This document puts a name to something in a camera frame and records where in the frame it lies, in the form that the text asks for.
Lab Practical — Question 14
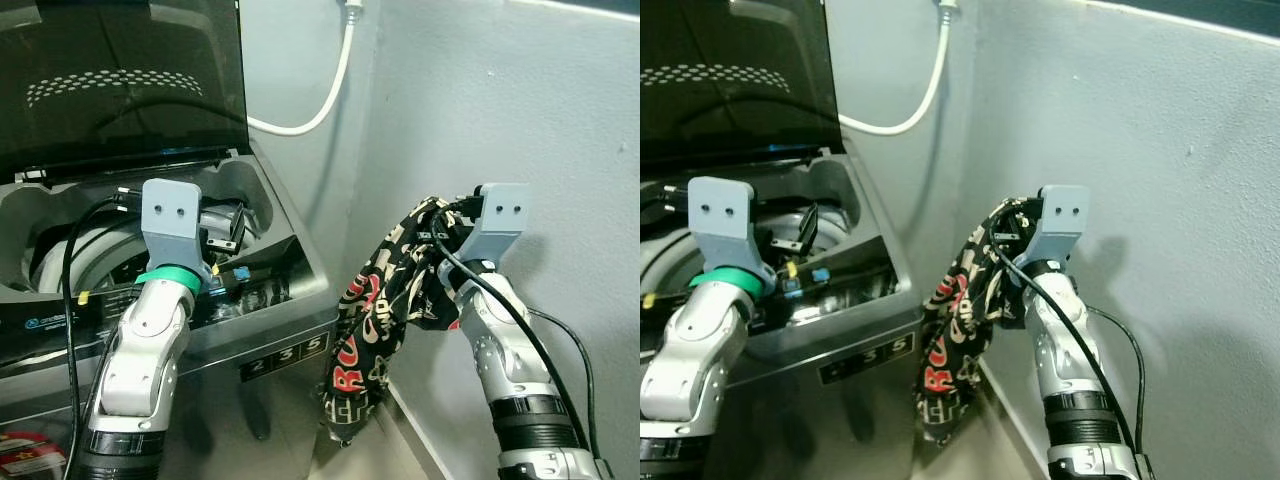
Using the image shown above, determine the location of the black letter-print garment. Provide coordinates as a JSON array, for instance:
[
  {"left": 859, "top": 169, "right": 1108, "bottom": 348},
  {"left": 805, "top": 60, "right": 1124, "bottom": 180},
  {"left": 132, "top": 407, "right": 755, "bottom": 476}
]
[
  {"left": 912, "top": 197, "right": 1031, "bottom": 441},
  {"left": 320, "top": 197, "right": 466, "bottom": 446}
]

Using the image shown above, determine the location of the grey top-load washing machine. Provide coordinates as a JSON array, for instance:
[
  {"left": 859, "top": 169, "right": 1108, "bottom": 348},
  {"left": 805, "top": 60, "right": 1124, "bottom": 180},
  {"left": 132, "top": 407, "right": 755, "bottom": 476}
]
[
  {"left": 0, "top": 145, "right": 341, "bottom": 480},
  {"left": 640, "top": 145, "right": 926, "bottom": 480}
]

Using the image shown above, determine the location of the dark washing machine lid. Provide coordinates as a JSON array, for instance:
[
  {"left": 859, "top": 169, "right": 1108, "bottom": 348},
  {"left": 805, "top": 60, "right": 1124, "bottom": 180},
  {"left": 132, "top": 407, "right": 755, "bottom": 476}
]
[
  {"left": 0, "top": 0, "right": 251, "bottom": 186},
  {"left": 640, "top": 0, "right": 849, "bottom": 171}
]

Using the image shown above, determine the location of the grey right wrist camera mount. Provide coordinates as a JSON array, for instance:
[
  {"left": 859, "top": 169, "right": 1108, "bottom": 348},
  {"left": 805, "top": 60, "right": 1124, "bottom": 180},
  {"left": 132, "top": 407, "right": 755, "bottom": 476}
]
[
  {"left": 1025, "top": 185, "right": 1093, "bottom": 266},
  {"left": 458, "top": 183, "right": 533, "bottom": 266}
]

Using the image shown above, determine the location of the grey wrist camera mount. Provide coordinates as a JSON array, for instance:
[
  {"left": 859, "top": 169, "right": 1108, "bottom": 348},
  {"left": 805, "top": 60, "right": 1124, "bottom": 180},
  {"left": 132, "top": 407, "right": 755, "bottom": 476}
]
[
  {"left": 1025, "top": 185, "right": 1093, "bottom": 266},
  {"left": 140, "top": 179, "right": 213, "bottom": 281},
  {"left": 458, "top": 183, "right": 533, "bottom": 266},
  {"left": 688, "top": 176, "right": 771, "bottom": 281}
]

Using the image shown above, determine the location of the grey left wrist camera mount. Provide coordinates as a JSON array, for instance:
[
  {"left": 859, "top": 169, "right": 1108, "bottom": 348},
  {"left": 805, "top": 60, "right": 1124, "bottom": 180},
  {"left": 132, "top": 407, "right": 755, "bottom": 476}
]
[
  {"left": 140, "top": 179, "right": 213, "bottom": 281},
  {"left": 688, "top": 176, "right": 771, "bottom": 281}
]

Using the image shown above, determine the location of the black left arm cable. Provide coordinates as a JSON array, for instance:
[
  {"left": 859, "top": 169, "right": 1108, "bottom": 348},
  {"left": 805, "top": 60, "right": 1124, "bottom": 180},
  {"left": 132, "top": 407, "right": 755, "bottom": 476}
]
[{"left": 62, "top": 195, "right": 146, "bottom": 471}]

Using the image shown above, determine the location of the white water hose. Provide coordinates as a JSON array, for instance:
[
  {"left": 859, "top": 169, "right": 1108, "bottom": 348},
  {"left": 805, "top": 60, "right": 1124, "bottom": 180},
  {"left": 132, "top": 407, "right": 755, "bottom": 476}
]
[
  {"left": 838, "top": 0, "right": 959, "bottom": 137},
  {"left": 246, "top": 0, "right": 367, "bottom": 137}
]

